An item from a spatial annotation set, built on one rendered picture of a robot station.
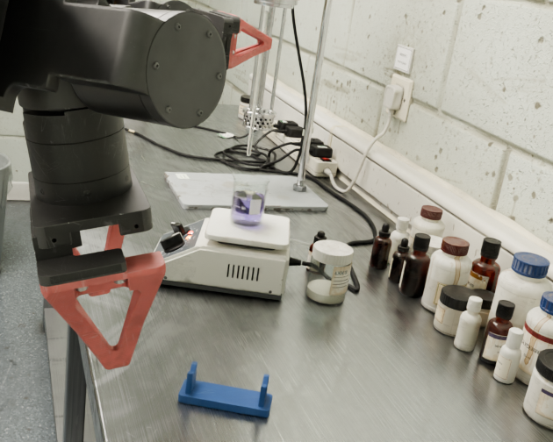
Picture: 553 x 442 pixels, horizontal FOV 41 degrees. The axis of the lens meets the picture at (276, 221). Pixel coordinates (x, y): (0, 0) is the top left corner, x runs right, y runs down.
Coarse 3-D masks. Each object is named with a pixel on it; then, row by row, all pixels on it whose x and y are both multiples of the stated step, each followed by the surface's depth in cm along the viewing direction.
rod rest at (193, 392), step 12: (192, 372) 78; (192, 384) 79; (204, 384) 81; (216, 384) 81; (264, 384) 78; (180, 396) 79; (192, 396) 79; (204, 396) 79; (216, 396) 79; (228, 396) 79; (240, 396) 80; (252, 396) 80; (264, 396) 78; (216, 408) 79; (228, 408) 78; (240, 408) 78; (252, 408) 78; (264, 408) 78
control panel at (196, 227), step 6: (198, 222) 113; (192, 228) 112; (198, 228) 110; (168, 234) 114; (186, 234) 110; (192, 234) 109; (198, 234) 107; (186, 240) 107; (192, 240) 106; (186, 246) 104; (192, 246) 103; (162, 252) 107; (174, 252) 104; (180, 252) 103
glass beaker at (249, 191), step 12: (240, 180) 104; (252, 180) 103; (264, 180) 104; (240, 192) 104; (252, 192) 104; (264, 192) 105; (240, 204) 105; (252, 204) 105; (264, 204) 106; (240, 216) 105; (252, 216) 105; (240, 228) 106; (252, 228) 106
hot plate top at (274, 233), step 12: (216, 216) 109; (228, 216) 110; (264, 216) 112; (276, 216) 113; (216, 228) 105; (228, 228) 105; (264, 228) 107; (276, 228) 108; (288, 228) 109; (216, 240) 102; (228, 240) 102; (240, 240) 102; (252, 240) 102; (264, 240) 103; (276, 240) 103; (288, 240) 104
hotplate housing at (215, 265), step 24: (168, 264) 103; (192, 264) 103; (216, 264) 103; (240, 264) 103; (264, 264) 103; (288, 264) 103; (192, 288) 105; (216, 288) 105; (240, 288) 104; (264, 288) 104
